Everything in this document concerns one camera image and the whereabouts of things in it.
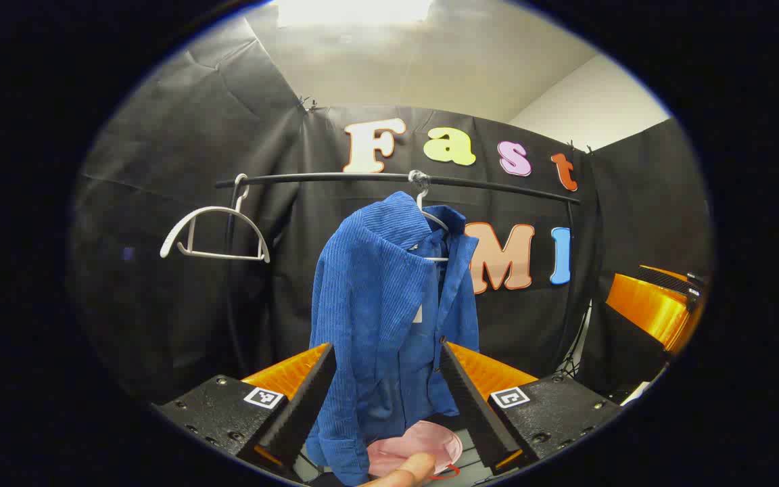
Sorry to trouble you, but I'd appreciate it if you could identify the pink laundry hamper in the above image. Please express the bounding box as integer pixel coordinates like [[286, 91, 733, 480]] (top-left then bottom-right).
[[366, 421, 463, 481]]

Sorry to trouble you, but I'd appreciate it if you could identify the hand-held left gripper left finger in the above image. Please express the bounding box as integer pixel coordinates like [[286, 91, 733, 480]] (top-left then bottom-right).
[[153, 342, 337, 482]]

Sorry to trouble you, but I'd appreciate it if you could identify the white clothes hanger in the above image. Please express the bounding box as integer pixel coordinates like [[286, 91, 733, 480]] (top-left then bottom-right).
[[408, 169, 451, 263], [160, 175, 272, 264]]

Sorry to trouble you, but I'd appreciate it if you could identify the blue corduroy shirt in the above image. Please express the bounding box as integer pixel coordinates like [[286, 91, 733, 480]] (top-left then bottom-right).
[[305, 191, 481, 486]]

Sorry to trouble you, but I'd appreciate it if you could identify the black clothes rack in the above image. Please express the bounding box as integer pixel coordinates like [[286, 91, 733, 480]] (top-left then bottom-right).
[[216, 172, 596, 379]]

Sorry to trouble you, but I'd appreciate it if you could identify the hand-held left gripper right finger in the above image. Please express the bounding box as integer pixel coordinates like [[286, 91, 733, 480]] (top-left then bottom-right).
[[438, 340, 623, 476]]

